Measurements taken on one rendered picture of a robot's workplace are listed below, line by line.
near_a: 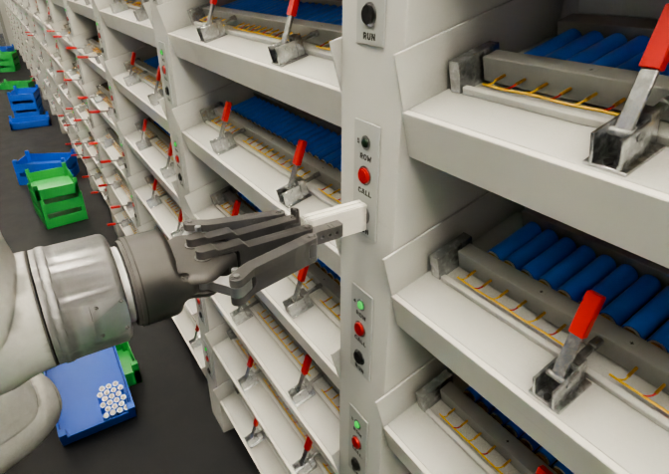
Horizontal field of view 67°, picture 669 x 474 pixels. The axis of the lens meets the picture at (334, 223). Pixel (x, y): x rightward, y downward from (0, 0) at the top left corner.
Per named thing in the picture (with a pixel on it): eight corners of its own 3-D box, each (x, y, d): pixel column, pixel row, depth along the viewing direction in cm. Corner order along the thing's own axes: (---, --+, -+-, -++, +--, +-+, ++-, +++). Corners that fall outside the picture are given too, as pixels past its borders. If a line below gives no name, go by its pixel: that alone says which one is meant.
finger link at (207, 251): (192, 246, 42) (197, 253, 41) (309, 216, 47) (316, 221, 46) (197, 285, 44) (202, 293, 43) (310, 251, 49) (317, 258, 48)
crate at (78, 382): (136, 415, 151) (135, 406, 145) (63, 446, 141) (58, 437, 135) (109, 332, 165) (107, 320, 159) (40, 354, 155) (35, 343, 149)
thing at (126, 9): (162, 50, 105) (132, -20, 98) (106, 26, 151) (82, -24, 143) (247, 18, 112) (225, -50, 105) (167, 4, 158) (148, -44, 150)
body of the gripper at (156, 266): (119, 297, 45) (217, 267, 50) (143, 351, 39) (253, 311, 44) (103, 223, 42) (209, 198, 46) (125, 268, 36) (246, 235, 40)
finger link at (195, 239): (194, 280, 45) (188, 273, 46) (303, 245, 50) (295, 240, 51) (188, 242, 43) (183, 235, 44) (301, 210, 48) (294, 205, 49)
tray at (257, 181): (347, 284, 62) (331, 222, 56) (189, 149, 107) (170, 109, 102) (466, 208, 69) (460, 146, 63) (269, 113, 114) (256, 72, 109)
